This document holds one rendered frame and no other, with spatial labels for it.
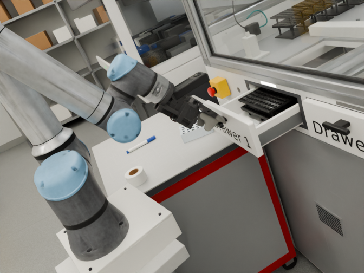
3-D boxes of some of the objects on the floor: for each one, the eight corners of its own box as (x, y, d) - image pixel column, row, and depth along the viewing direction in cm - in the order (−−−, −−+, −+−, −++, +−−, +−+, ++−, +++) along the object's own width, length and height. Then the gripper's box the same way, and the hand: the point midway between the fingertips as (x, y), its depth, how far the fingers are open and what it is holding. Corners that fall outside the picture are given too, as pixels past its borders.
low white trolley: (194, 344, 140) (112, 210, 108) (153, 254, 195) (91, 147, 163) (304, 269, 151) (260, 127, 119) (236, 203, 206) (193, 94, 174)
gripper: (148, 104, 97) (205, 135, 106) (159, 112, 87) (220, 145, 97) (163, 78, 96) (218, 111, 106) (175, 84, 87) (235, 119, 96)
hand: (220, 117), depth 100 cm, fingers closed on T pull, 3 cm apart
